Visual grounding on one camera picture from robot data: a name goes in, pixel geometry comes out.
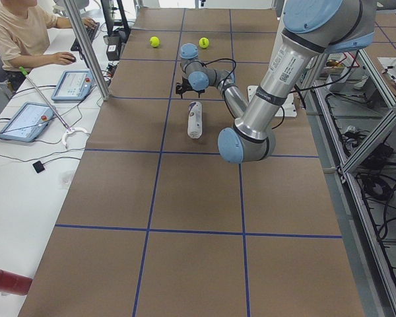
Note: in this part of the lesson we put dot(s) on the person in beige shirt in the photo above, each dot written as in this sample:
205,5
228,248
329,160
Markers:
24,38

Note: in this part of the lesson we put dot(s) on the aluminium frame post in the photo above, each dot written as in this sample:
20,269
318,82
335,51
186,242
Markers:
86,47

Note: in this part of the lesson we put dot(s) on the black power box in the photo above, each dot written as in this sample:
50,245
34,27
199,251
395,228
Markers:
113,49

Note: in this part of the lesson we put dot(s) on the white blue tennis ball can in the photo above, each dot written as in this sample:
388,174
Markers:
195,121

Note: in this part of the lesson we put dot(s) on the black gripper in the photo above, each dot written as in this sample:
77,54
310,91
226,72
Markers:
187,86

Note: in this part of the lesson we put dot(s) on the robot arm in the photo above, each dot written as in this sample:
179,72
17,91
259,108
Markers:
310,28

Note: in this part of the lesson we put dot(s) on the yellow tennis ball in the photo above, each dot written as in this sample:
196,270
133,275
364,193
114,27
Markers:
154,41
204,43

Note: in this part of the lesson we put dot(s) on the small black square puck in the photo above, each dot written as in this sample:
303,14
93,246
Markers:
38,166

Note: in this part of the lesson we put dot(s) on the teach pendant near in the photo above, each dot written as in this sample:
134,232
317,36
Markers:
28,123

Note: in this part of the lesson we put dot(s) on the teach pendant far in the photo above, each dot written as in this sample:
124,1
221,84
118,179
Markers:
73,86

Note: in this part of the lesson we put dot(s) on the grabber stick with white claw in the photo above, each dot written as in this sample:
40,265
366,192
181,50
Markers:
68,129

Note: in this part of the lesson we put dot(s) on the red cylinder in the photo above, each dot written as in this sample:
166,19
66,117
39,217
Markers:
14,284

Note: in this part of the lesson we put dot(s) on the teach pendant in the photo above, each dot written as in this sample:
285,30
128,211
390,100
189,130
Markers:
28,123
73,86

